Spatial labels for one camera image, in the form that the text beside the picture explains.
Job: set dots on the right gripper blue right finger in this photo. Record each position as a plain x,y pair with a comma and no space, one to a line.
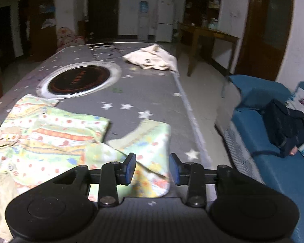
192,175

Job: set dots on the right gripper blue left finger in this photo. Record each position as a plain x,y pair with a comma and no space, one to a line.
113,174

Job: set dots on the green patterned children's jacket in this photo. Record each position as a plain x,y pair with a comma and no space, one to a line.
39,141

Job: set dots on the pink children's folding tent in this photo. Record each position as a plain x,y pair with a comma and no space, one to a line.
67,38

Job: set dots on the blue sofa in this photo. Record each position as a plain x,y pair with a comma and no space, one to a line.
262,124

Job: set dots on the round black induction cooktop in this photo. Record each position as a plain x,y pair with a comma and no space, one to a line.
79,79

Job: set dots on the dark bag on sofa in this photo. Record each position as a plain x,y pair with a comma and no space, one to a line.
281,126

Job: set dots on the cream garment with number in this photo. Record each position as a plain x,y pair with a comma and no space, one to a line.
152,57

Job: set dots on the dark flat bar on table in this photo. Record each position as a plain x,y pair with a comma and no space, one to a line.
101,45

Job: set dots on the wooden side table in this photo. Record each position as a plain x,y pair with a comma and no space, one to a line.
203,40

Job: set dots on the white refrigerator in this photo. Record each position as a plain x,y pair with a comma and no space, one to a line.
165,20

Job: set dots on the dark wooden left cabinet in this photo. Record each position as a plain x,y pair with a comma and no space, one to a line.
42,29

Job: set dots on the teal glass jar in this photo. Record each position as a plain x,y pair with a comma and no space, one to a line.
213,23

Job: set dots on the white water dispenser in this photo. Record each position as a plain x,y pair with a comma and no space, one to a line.
143,21

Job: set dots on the dark wooden entrance door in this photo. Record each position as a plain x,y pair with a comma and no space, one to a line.
103,18

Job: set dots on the dark wooden display shelf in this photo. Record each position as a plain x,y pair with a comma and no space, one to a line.
201,12

